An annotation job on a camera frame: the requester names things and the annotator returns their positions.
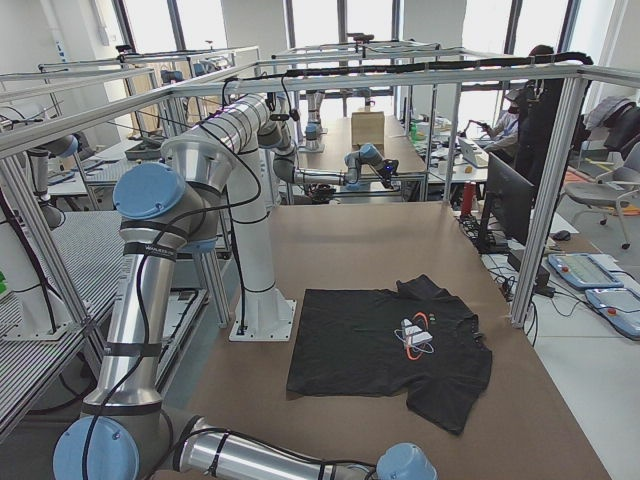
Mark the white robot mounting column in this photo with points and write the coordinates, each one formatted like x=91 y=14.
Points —
x=262 y=314

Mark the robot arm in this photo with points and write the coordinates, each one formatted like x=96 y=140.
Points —
x=124 y=431
x=263 y=115

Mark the black computer monitor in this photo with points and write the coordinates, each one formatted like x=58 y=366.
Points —
x=509 y=199

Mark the standing person dark clothes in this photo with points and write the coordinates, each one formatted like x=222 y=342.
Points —
x=537 y=103

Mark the aluminium frame post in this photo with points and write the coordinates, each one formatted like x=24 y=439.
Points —
x=545 y=203

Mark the blue teach pendant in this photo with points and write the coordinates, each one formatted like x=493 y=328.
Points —
x=582 y=271
x=619 y=306

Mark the red water bottle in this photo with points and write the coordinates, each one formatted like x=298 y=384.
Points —
x=468 y=199

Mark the black graphic t-shirt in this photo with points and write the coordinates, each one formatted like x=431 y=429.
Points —
x=417 y=338

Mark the grey office chair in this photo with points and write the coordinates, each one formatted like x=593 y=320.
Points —
x=608 y=195

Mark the cardboard box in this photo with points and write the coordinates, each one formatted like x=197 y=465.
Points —
x=368 y=127

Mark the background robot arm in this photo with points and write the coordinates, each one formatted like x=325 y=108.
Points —
x=314 y=130

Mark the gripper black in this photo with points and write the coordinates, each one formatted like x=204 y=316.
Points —
x=384 y=168

